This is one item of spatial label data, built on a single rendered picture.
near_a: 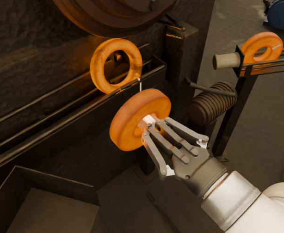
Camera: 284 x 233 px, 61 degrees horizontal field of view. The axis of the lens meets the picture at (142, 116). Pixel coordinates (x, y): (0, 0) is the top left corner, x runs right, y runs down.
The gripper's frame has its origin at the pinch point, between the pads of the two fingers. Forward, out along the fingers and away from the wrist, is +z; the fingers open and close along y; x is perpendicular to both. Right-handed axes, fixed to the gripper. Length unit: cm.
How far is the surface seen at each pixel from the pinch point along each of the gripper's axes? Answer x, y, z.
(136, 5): 15.6, 9.9, 14.5
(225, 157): -83, 63, -5
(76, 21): 11.7, -0.3, 22.8
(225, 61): -17, 51, 11
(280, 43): -10, 67, 1
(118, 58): -12.4, 16.8, 32.2
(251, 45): -10, 58, 7
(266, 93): -86, 134, 11
